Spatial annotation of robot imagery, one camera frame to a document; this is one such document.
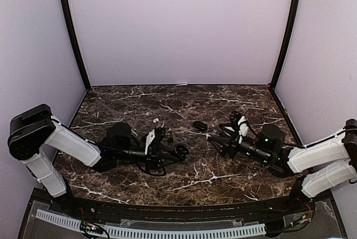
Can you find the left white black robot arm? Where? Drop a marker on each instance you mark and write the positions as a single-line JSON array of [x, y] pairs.
[[36, 127]]

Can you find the white slotted cable duct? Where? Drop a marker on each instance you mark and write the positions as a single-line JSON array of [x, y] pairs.
[[114, 231]]

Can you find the right black frame post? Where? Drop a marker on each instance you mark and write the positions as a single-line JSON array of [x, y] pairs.
[[285, 44]]

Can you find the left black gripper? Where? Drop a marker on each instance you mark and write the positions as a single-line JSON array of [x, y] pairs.
[[154, 156]]

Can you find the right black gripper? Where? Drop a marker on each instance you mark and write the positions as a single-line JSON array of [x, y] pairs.
[[226, 144]]

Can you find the black oval charging case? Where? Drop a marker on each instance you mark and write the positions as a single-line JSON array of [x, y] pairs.
[[199, 125]]

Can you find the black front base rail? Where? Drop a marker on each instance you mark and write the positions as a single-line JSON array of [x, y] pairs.
[[267, 210]]

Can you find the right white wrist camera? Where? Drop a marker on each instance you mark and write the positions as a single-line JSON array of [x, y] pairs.
[[239, 123]]

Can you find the black frame post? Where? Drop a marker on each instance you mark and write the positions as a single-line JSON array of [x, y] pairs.
[[285, 44], [74, 43]]

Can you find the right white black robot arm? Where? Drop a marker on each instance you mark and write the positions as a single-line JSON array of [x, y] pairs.
[[337, 152]]

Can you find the left black frame post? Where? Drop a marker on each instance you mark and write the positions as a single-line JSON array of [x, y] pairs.
[[74, 43]]

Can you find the black round charging case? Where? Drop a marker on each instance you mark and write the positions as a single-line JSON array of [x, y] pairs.
[[181, 151]]

